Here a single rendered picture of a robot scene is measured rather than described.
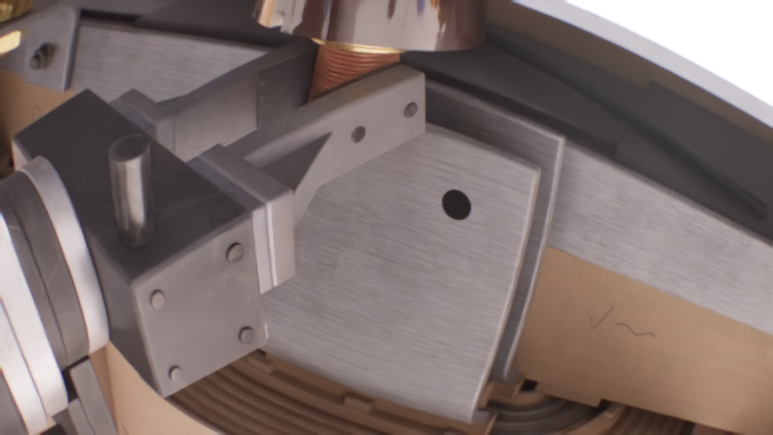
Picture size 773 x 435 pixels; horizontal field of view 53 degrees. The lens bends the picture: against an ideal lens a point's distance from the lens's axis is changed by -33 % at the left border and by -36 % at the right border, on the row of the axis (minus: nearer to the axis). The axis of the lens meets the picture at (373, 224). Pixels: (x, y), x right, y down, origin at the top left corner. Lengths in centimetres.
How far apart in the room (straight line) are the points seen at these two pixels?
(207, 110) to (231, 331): 10
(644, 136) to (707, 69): 35
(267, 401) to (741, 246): 28
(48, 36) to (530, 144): 32
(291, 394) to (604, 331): 17
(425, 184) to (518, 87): 15
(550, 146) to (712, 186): 13
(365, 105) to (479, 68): 22
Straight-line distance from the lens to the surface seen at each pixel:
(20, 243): 30
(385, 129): 38
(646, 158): 52
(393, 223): 44
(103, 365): 74
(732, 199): 52
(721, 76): 21
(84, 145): 35
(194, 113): 38
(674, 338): 53
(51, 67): 61
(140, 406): 55
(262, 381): 56
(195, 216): 30
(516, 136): 46
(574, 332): 54
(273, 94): 40
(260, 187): 32
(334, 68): 39
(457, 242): 43
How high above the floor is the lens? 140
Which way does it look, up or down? 27 degrees down
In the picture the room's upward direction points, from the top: 10 degrees clockwise
